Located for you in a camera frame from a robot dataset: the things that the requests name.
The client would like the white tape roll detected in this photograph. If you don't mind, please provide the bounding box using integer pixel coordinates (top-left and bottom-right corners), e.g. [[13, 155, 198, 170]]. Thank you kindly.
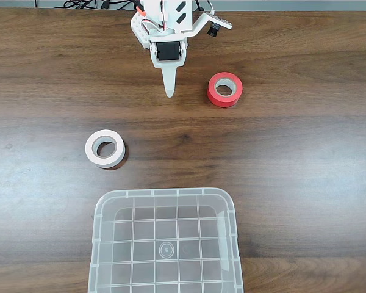
[[85, 129, 126, 169]]

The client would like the red tape roll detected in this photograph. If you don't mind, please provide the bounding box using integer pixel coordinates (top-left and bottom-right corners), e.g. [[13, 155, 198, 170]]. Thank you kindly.
[[207, 71, 243, 109]]

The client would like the white perforated plate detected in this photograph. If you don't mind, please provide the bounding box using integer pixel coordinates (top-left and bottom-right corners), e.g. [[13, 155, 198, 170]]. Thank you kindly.
[[130, 12, 156, 49]]

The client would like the clear plastic storage box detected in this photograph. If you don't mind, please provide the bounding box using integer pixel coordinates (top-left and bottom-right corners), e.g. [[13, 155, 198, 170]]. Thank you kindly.
[[87, 187, 244, 293]]

